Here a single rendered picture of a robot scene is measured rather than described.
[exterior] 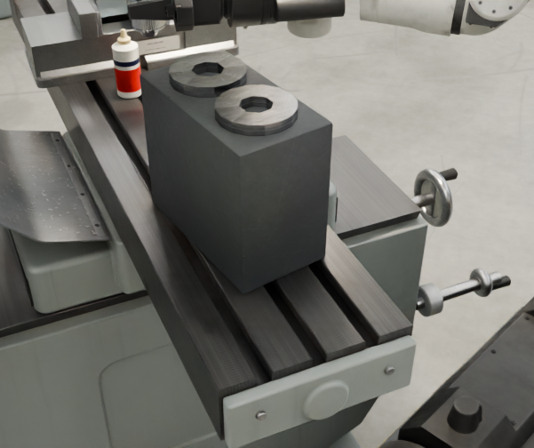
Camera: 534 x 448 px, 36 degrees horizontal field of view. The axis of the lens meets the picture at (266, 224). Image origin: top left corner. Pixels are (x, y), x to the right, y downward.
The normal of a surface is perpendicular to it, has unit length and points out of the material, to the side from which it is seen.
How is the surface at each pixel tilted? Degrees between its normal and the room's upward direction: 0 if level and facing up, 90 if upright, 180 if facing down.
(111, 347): 90
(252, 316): 0
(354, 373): 90
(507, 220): 0
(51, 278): 90
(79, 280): 90
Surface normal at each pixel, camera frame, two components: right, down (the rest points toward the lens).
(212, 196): -0.83, 0.34
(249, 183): 0.56, 0.50
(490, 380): 0.00, -0.80
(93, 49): 0.37, 0.56
